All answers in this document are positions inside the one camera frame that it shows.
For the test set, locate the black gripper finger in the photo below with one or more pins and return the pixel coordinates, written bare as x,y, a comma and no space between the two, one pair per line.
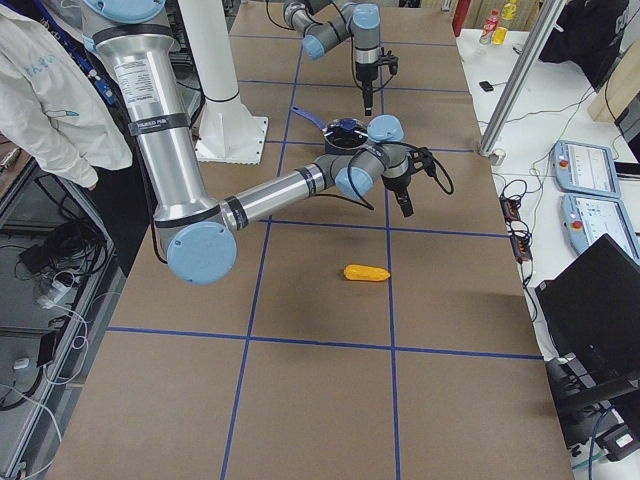
367,94
404,201

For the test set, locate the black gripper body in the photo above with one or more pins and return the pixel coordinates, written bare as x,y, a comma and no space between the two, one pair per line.
395,184
365,76

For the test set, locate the glass pot lid blue knob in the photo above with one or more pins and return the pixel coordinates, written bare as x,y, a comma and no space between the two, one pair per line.
345,132

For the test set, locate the yellow corn cob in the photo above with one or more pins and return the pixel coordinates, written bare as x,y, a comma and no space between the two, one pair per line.
357,272

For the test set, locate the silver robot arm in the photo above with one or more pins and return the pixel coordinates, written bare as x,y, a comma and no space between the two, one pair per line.
358,22
197,231

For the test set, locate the dark blue saucepan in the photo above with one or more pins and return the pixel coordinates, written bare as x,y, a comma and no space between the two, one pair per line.
321,124

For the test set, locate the small black square device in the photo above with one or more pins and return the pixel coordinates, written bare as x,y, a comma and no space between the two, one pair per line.
486,86

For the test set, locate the black power strip orange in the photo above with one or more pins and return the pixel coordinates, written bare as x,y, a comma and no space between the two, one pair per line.
519,232

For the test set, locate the plastic bottle red label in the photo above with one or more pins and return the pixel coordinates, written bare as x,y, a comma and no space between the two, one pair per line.
489,27

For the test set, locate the yellow drink bottle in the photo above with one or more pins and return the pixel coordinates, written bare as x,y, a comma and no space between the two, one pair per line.
506,17

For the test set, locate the brown paper table cover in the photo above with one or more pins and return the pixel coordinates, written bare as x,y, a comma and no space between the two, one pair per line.
287,370

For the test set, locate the upper blue teach pendant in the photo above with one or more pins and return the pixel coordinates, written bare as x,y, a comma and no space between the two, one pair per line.
585,168

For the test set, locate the blue teach pendant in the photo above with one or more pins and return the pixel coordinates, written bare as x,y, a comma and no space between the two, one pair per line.
586,218
585,168

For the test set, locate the lower blue teach pendant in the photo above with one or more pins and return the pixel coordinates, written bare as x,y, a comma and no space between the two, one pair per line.
586,218

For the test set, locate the black laptop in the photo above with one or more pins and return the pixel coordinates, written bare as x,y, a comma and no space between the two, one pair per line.
594,302

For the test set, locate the black jacket on table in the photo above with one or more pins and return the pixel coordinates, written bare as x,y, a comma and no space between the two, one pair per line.
589,34

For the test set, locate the black monitor stand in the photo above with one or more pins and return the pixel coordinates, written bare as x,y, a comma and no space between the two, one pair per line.
603,407

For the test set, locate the person in white coat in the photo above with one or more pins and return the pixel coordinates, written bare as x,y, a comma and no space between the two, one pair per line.
50,109

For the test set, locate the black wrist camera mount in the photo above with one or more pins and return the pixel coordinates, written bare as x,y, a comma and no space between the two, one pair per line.
422,159
391,62

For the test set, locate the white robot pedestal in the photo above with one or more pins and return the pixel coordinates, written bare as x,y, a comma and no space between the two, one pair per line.
227,131

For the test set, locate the aluminium frame post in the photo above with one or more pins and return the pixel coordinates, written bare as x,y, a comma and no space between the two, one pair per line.
532,48

